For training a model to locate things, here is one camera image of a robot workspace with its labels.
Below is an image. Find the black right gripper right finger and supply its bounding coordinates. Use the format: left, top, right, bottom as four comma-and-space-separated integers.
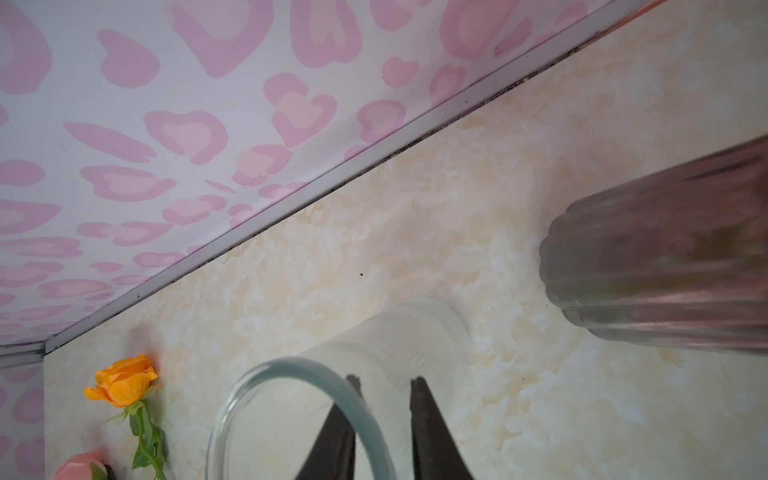
410, 377, 474, 480

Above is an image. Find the orange rose stem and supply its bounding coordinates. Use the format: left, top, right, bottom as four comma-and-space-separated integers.
84, 354, 168, 479

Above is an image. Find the purple ribbed glass vase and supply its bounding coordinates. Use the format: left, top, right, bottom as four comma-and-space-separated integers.
539, 137, 767, 355

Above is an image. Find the clear glass vase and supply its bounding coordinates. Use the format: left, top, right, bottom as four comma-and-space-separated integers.
205, 297, 471, 479

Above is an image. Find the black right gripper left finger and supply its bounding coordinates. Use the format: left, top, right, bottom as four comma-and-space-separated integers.
295, 404, 356, 480

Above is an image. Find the single pink rose stem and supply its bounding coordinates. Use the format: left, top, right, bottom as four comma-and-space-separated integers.
51, 451, 115, 480

